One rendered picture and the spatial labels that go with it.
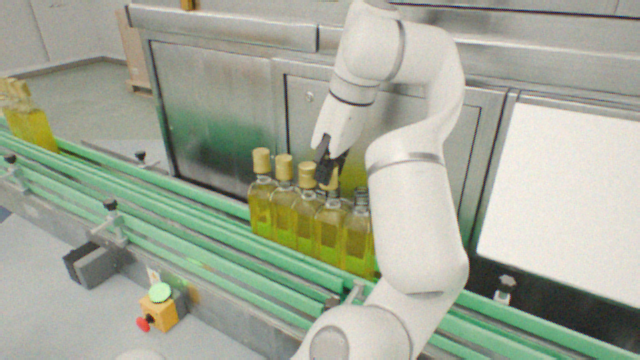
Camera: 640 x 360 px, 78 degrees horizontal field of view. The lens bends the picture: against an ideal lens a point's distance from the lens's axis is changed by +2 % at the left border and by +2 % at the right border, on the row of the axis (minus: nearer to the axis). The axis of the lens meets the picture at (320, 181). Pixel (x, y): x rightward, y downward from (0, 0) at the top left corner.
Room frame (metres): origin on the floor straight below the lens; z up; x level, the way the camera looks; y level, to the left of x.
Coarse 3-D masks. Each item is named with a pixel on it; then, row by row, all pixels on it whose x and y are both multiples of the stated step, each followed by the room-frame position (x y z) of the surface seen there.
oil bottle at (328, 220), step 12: (324, 204) 0.63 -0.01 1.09; (324, 216) 0.61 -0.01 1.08; (336, 216) 0.60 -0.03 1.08; (324, 228) 0.61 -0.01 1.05; (336, 228) 0.60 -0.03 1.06; (324, 240) 0.61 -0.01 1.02; (336, 240) 0.60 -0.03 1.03; (324, 252) 0.61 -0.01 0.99; (336, 252) 0.60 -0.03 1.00; (336, 264) 0.60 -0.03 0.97
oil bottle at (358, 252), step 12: (348, 216) 0.60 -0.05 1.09; (360, 216) 0.59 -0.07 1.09; (348, 228) 0.59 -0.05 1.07; (360, 228) 0.58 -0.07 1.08; (372, 228) 0.59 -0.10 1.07; (348, 240) 0.59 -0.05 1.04; (360, 240) 0.57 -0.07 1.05; (372, 240) 0.59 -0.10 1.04; (348, 252) 0.59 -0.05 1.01; (360, 252) 0.57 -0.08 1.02; (372, 252) 0.60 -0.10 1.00; (348, 264) 0.59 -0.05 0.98; (360, 264) 0.57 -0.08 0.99; (372, 264) 0.60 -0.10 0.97; (360, 276) 0.57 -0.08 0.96; (372, 276) 0.60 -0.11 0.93
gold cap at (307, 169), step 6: (306, 162) 0.67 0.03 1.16; (312, 162) 0.67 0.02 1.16; (300, 168) 0.65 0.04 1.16; (306, 168) 0.65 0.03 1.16; (312, 168) 0.65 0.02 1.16; (300, 174) 0.65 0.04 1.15; (306, 174) 0.65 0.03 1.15; (312, 174) 0.65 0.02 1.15; (300, 180) 0.65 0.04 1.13; (306, 180) 0.65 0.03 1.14; (312, 180) 0.65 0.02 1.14; (300, 186) 0.65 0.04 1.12; (306, 186) 0.65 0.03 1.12; (312, 186) 0.65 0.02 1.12
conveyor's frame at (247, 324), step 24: (0, 192) 1.10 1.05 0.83; (24, 216) 1.04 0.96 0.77; (48, 216) 0.95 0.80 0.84; (72, 216) 0.89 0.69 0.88; (72, 240) 0.90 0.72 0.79; (120, 264) 0.79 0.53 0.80; (144, 264) 0.73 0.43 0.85; (168, 264) 0.70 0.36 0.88; (192, 288) 0.64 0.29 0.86; (216, 288) 0.62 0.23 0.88; (192, 312) 0.65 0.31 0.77; (216, 312) 0.61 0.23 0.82; (240, 312) 0.57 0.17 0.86; (264, 312) 0.55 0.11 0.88; (240, 336) 0.57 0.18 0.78; (264, 336) 0.54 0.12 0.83; (288, 336) 0.51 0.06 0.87
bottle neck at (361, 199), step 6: (360, 186) 0.62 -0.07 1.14; (366, 186) 0.62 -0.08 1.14; (354, 192) 0.60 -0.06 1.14; (360, 192) 0.59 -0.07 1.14; (366, 192) 0.59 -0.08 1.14; (354, 198) 0.60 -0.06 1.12; (360, 198) 0.59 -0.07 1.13; (366, 198) 0.59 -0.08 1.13; (354, 204) 0.60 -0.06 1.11; (360, 204) 0.59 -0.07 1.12; (366, 204) 0.59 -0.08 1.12; (354, 210) 0.60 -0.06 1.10; (360, 210) 0.59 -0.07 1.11; (366, 210) 0.59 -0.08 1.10
